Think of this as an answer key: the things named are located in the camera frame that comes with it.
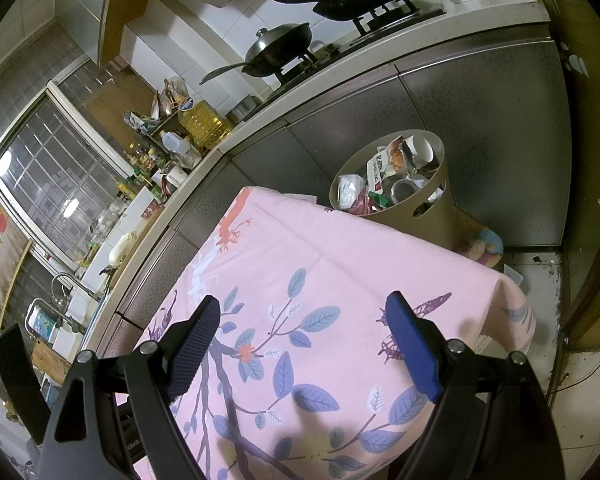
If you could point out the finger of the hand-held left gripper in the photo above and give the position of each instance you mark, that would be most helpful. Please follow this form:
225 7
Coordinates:
20 385

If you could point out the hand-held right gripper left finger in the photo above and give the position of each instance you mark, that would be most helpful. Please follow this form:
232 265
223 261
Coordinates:
195 345

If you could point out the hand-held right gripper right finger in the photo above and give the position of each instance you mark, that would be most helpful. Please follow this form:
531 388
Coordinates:
412 345

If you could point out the beige waste bin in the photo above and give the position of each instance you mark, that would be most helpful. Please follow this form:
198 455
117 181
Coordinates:
405 230

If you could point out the small red wrapper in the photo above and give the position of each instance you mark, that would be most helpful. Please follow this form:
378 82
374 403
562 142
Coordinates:
362 206

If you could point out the white printed wrapper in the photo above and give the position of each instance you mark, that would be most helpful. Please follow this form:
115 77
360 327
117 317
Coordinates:
385 162

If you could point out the small wooden board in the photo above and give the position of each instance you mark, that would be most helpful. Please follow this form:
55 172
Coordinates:
50 362

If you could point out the blue printed box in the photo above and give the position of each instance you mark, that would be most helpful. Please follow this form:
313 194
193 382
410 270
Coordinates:
41 324

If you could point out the pink printed tablecloth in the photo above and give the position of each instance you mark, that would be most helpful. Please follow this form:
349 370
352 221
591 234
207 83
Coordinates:
330 270

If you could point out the wooden cutting board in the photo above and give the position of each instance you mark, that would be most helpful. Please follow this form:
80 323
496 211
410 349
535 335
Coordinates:
142 237

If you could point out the white radish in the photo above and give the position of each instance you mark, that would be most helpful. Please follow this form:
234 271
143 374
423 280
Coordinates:
122 249

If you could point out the red packet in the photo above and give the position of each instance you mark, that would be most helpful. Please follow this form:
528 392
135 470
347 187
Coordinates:
169 186

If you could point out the white jar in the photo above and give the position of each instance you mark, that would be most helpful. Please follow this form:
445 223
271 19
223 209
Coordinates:
176 175

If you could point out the row of sauce bottles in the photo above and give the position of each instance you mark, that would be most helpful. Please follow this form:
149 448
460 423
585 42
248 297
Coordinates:
140 170

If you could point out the white plastic jug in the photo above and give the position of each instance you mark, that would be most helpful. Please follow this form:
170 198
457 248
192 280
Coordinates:
174 145

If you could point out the barred window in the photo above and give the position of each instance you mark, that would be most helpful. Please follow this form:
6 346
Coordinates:
45 170

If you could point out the yellow oil bottle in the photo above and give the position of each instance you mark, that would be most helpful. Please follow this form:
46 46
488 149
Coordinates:
205 127

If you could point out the grey kitchen cabinet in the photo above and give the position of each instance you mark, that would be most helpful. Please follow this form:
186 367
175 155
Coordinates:
480 135

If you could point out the shelf of packets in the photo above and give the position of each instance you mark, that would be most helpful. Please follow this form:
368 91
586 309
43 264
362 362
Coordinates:
155 110

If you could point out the small steel pot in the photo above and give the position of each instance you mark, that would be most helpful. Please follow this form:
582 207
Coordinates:
244 109

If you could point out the brown wooden panel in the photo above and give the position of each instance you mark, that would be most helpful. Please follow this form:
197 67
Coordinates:
110 100

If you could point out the black wok with lid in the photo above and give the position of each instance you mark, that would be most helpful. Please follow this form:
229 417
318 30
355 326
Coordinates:
280 42

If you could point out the black gas stove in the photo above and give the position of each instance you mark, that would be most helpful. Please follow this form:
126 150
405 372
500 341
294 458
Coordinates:
405 17

